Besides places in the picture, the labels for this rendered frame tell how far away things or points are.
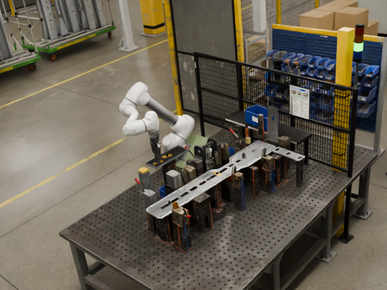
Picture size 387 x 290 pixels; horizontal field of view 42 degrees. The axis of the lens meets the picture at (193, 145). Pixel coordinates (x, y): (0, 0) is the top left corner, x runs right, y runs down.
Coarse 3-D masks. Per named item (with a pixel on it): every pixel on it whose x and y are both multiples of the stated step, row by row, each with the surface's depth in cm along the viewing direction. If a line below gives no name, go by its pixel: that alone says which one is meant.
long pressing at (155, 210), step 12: (252, 144) 452; (264, 144) 450; (240, 156) 436; (252, 156) 434; (228, 168) 420; (240, 168) 419; (192, 180) 408; (204, 180) 407; (216, 180) 406; (180, 192) 395; (192, 192) 393; (156, 204) 383; (180, 204) 380; (156, 216) 370
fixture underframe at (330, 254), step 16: (368, 176) 485; (352, 192) 505; (368, 192) 497; (352, 208) 482; (320, 224) 444; (336, 224) 462; (320, 240) 446; (80, 256) 422; (304, 256) 429; (320, 256) 459; (80, 272) 429; (96, 272) 444; (272, 272) 380; (288, 272) 414; (96, 288) 423; (144, 288) 362; (256, 288) 404; (272, 288) 389
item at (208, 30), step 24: (168, 0) 667; (192, 0) 639; (216, 0) 613; (240, 0) 592; (168, 24) 684; (192, 24) 657; (216, 24) 629; (240, 24) 603; (192, 48) 676; (216, 48) 647; (240, 48) 616; (192, 72) 695; (192, 96) 716
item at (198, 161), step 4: (196, 160) 421; (200, 160) 421; (196, 164) 418; (200, 164) 420; (196, 168) 421; (200, 168) 422; (196, 172) 422; (200, 172) 423; (196, 176) 426; (200, 184) 430
